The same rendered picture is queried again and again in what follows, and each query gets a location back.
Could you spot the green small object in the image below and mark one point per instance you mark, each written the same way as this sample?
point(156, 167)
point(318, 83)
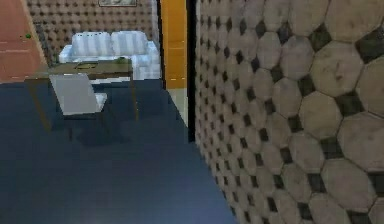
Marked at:
point(121, 60)

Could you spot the white striped sofa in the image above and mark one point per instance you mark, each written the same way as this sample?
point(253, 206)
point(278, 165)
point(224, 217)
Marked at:
point(128, 45)

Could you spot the brown wooden table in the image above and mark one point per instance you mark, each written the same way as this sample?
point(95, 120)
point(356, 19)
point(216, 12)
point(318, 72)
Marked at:
point(110, 68)

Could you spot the grey chair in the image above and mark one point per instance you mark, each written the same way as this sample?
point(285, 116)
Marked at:
point(75, 93)

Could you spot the red room door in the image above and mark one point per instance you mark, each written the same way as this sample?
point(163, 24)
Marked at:
point(15, 43)

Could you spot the framed wall picture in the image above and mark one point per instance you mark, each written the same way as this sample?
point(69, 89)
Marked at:
point(117, 2)

